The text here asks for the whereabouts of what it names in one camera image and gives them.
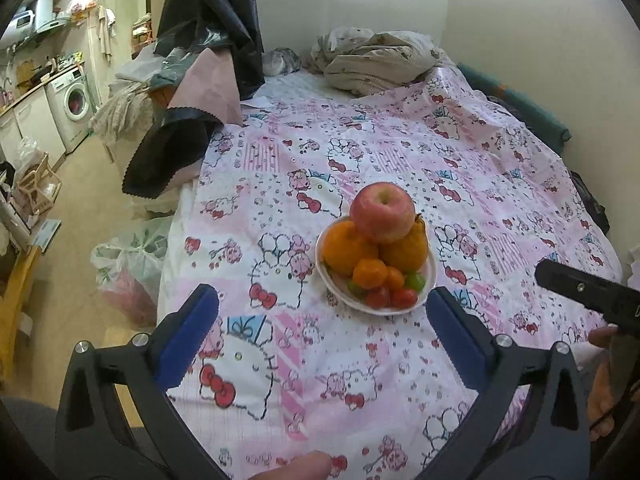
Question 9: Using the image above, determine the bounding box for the large bumpy orange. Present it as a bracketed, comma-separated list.
[378, 215, 430, 272]

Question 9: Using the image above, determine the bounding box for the yellow wooden stool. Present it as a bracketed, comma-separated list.
[0, 245, 42, 381]

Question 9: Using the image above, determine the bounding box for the person's right hand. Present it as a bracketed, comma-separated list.
[587, 326, 621, 442]

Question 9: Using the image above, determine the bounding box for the pile of clothes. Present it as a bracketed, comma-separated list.
[90, 42, 201, 161]

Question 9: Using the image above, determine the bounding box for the white kitchen cabinet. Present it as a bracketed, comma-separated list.
[0, 77, 68, 161]

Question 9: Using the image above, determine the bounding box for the wooden rack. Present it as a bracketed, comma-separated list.
[15, 152, 63, 216]

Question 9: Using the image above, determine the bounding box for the pink cartoon-print bedsheet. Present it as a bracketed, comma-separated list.
[157, 65, 626, 480]

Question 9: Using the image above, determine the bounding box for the white water heater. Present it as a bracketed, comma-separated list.
[32, 0, 57, 33]

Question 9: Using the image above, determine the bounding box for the teal cushion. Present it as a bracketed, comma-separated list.
[457, 62, 571, 153]

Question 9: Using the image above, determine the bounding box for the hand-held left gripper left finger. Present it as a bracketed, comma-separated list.
[54, 283, 231, 480]

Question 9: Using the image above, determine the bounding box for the round orange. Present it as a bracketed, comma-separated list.
[321, 220, 379, 277]

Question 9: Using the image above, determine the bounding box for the pale grey bed sheet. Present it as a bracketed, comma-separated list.
[252, 70, 361, 106]

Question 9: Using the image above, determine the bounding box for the crumpled beige quilt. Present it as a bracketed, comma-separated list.
[305, 27, 446, 97]

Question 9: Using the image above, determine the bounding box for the black plastic sheet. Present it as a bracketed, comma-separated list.
[152, 0, 266, 101]

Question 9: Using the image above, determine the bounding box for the pink and black cloth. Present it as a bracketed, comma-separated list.
[122, 50, 244, 200]

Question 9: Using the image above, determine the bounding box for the person's left hand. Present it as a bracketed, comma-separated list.
[249, 450, 332, 480]

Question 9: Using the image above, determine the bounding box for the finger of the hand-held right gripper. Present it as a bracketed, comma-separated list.
[535, 259, 640, 331]

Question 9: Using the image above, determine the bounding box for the dark clothing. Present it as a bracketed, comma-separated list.
[570, 170, 611, 233]

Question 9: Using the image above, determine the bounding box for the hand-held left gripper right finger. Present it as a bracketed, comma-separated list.
[415, 286, 596, 480]

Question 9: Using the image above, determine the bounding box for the grey cat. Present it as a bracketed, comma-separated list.
[262, 47, 303, 77]

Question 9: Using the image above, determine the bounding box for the pink strawberry-print plate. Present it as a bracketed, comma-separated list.
[315, 215, 438, 316]

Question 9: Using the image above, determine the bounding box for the hanging pale garment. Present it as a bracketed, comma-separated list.
[95, 5, 118, 66]

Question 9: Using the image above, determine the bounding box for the red apple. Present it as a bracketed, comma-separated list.
[349, 181, 417, 244]

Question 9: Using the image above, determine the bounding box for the white plastic bag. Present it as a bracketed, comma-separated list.
[90, 217, 173, 328]

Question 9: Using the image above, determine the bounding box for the red cherry tomato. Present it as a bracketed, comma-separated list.
[365, 286, 392, 309]
[390, 287, 419, 309]

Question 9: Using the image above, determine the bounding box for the white washing machine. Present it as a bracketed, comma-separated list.
[45, 67, 98, 153]

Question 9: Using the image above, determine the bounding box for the flat box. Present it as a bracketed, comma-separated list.
[30, 217, 63, 252]

